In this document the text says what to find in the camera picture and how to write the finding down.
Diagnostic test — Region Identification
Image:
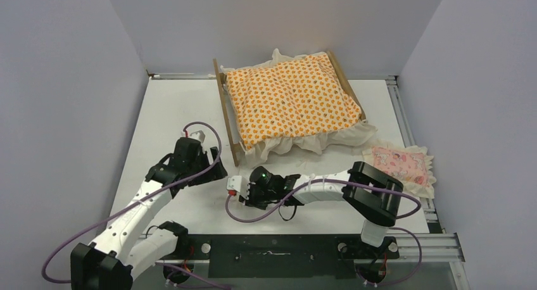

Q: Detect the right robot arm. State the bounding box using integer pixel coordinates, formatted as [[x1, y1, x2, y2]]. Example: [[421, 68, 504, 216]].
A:
[[227, 161, 403, 257]]

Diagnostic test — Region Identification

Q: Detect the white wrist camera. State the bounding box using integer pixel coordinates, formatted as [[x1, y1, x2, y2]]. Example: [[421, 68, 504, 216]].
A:
[[226, 175, 248, 198], [184, 130, 206, 143]]

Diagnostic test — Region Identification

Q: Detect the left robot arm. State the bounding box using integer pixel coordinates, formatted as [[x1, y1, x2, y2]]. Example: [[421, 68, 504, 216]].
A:
[[70, 131, 227, 289]]

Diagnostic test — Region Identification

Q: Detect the wooden pet bed frame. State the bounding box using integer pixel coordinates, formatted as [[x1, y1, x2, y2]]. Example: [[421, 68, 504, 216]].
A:
[[212, 49, 367, 167]]

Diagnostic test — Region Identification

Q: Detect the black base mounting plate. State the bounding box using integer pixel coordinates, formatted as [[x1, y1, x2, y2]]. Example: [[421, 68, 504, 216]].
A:
[[163, 234, 400, 279]]

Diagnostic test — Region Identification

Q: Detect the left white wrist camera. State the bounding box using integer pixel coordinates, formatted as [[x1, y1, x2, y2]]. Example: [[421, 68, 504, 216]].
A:
[[184, 130, 206, 143]]

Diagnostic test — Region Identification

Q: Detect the orange patterned pet mattress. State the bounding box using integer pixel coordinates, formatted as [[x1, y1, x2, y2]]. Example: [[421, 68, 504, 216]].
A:
[[220, 47, 379, 169]]

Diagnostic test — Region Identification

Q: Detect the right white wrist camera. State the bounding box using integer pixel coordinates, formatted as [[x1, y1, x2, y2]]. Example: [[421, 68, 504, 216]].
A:
[[226, 175, 248, 198]]

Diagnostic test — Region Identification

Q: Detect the pink frilled small pillow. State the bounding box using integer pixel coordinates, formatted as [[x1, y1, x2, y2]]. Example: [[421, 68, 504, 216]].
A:
[[362, 139, 436, 199]]

